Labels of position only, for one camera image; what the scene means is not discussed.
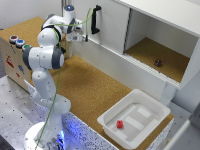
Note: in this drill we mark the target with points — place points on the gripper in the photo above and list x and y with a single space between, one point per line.
76 37

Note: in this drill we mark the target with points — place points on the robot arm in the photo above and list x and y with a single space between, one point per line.
43 60

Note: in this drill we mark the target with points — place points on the white sliding door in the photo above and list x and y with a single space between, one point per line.
110 23

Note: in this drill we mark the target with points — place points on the green button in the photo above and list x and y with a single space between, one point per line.
26 47

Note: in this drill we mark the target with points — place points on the blue button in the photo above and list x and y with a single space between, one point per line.
20 42

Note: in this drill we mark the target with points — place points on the red button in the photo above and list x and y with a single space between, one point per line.
13 38

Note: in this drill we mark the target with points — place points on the white cabinet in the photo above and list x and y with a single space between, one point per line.
156 50

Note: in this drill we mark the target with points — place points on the pink block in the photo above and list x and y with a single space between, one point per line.
120 124

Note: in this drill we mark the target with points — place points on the white plastic box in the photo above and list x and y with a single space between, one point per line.
135 118

